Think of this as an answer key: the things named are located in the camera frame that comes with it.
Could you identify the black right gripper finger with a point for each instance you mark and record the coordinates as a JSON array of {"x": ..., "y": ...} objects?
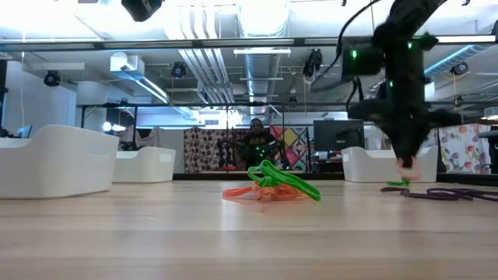
[
  {"x": 369, "y": 110},
  {"x": 439, "y": 118}
]

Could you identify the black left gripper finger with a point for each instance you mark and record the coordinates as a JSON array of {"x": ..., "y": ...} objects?
[{"x": 142, "y": 9}]

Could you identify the green rubber band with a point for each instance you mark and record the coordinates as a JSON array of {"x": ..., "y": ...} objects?
[
  {"x": 397, "y": 183},
  {"x": 264, "y": 180},
  {"x": 299, "y": 183}
]

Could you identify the black rubber band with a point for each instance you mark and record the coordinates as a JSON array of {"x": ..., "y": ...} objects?
[
  {"x": 428, "y": 196},
  {"x": 486, "y": 196}
]

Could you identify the white plastic basket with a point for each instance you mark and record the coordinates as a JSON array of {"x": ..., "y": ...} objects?
[
  {"x": 144, "y": 167},
  {"x": 369, "y": 169},
  {"x": 58, "y": 167}
]

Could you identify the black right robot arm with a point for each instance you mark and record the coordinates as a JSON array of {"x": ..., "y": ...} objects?
[{"x": 412, "y": 15}]

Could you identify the black background robot arm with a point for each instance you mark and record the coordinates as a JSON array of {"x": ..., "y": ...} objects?
[
  {"x": 225, "y": 149},
  {"x": 278, "y": 149}
]

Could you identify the white round column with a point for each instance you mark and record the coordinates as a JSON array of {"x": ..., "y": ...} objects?
[{"x": 430, "y": 91}]

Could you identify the black computer monitor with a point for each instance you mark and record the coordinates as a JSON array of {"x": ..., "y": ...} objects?
[{"x": 338, "y": 136}]

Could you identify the white floral hanging cloth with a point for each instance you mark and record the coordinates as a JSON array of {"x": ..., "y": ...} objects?
[{"x": 463, "y": 151}]

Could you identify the white ceiling unit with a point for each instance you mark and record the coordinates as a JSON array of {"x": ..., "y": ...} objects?
[{"x": 124, "y": 62}]

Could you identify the colourful patchwork quilt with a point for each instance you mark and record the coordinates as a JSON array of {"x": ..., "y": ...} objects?
[{"x": 292, "y": 136}]

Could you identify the person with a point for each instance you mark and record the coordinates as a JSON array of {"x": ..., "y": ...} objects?
[{"x": 258, "y": 144}]

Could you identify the white strip light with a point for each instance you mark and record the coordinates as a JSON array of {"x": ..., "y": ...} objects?
[{"x": 260, "y": 51}]

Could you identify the dark mandala hanging cloth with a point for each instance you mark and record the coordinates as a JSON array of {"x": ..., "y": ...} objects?
[{"x": 236, "y": 134}]

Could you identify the brown patterned hanging cloth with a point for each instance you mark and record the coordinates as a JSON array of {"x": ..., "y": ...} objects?
[{"x": 202, "y": 148}]

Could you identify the small red object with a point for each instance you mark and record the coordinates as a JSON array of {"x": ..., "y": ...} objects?
[{"x": 229, "y": 168}]

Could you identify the blue-lit screen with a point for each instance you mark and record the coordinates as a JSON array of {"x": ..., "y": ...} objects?
[{"x": 24, "y": 132}]

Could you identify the black ceiling camera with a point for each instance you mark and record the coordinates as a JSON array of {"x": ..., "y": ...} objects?
[
  {"x": 460, "y": 68},
  {"x": 52, "y": 78},
  {"x": 178, "y": 70}
]

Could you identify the black hanging camera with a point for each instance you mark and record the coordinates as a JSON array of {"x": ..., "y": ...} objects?
[{"x": 313, "y": 62}]

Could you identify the silver ventilation duct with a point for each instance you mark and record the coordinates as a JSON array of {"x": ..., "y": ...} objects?
[{"x": 260, "y": 85}]

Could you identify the black aluminium rig frame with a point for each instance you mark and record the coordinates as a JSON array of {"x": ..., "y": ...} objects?
[{"x": 218, "y": 176}]

